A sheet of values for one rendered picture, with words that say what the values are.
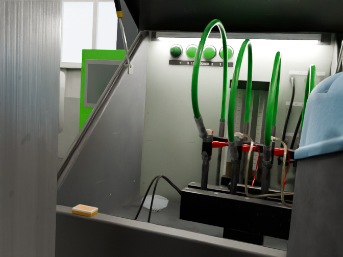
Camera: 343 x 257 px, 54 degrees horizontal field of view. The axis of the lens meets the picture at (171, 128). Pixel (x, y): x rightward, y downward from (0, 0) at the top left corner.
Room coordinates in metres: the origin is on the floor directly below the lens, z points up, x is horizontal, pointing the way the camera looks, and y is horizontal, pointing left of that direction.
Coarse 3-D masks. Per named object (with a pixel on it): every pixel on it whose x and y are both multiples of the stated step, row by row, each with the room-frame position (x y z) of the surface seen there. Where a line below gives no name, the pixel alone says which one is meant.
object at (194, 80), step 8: (208, 24) 0.83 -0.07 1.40; (216, 24) 0.90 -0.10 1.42; (208, 32) 0.80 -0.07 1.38; (224, 32) 0.98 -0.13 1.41; (200, 40) 0.78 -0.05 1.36; (224, 40) 1.01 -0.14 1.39; (200, 48) 0.76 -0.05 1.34; (224, 48) 1.03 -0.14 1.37; (200, 56) 0.75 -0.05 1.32; (224, 56) 1.05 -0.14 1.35; (224, 64) 1.06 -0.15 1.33; (192, 72) 0.74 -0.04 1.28; (224, 72) 1.07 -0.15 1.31; (192, 80) 0.74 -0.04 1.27; (224, 80) 1.08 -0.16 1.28; (192, 88) 0.74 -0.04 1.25; (224, 88) 1.08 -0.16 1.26; (192, 96) 0.74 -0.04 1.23; (224, 96) 1.09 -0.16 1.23; (192, 104) 0.75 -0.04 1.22; (224, 104) 1.09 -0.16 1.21; (224, 112) 1.09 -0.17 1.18; (224, 120) 1.09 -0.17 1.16
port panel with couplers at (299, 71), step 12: (288, 72) 1.11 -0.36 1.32; (300, 72) 1.10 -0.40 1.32; (324, 72) 1.08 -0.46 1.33; (288, 84) 1.11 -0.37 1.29; (300, 84) 1.10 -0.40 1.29; (288, 96) 1.11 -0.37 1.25; (300, 96) 1.10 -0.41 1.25; (300, 108) 1.10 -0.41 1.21; (288, 120) 1.11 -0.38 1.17; (288, 132) 1.10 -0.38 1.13; (288, 144) 1.10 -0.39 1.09
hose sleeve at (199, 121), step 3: (201, 117) 0.79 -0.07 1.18; (195, 120) 0.79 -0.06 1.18; (198, 120) 0.79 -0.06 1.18; (201, 120) 0.79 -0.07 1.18; (198, 123) 0.80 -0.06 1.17; (201, 123) 0.80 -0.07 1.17; (198, 126) 0.81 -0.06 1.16; (201, 126) 0.81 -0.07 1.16; (204, 126) 0.82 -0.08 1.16; (198, 129) 0.82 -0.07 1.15; (201, 129) 0.82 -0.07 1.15; (204, 129) 0.83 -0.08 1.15; (201, 132) 0.83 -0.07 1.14; (204, 132) 0.83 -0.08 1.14
